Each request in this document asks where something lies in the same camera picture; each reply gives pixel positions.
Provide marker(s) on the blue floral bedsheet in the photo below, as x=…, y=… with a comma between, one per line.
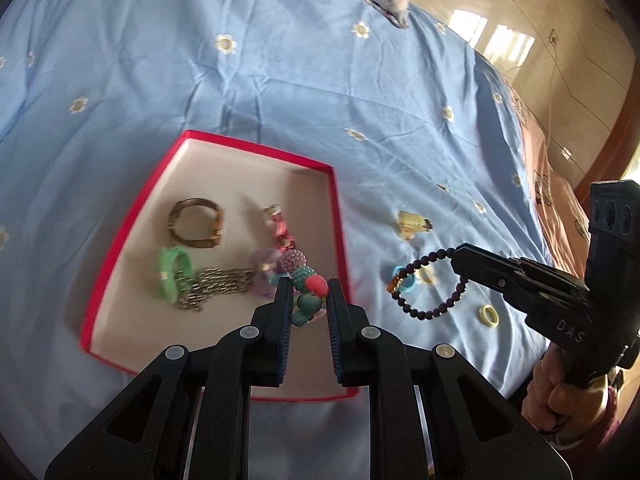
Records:
x=150, y=85

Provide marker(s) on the yellow bangle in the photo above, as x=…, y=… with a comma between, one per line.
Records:
x=481, y=316

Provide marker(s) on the person's right hand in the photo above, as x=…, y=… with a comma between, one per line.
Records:
x=547, y=395

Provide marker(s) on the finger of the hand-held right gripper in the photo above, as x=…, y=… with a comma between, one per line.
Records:
x=482, y=280
x=485, y=260

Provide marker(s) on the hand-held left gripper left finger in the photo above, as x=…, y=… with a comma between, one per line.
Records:
x=286, y=320

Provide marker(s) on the pink printed quilt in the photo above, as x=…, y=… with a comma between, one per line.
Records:
x=550, y=190

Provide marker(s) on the red jewelry box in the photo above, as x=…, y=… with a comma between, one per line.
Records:
x=225, y=175

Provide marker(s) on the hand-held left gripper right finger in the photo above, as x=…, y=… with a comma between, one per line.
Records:
x=335, y=330

